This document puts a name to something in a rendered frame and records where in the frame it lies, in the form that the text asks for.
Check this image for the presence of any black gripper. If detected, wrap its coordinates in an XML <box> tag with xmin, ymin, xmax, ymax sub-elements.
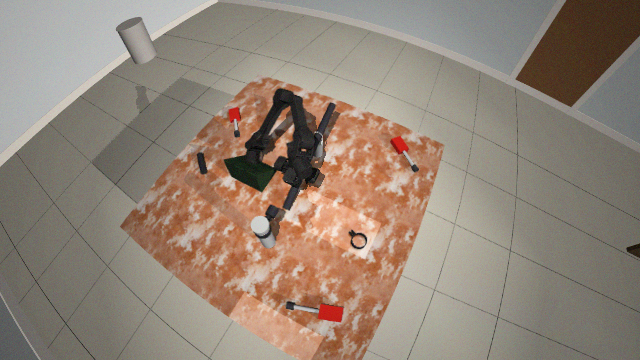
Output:
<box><xmin>274</xmin><ymin>156</ymin><xmax>320</xmax><ymax>184</ymax></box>

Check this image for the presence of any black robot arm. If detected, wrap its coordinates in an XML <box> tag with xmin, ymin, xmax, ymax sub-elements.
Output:
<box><xmin>242</xmin><ymin>88</ymin><xmax>315</xmax><ymax>186</ymax></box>

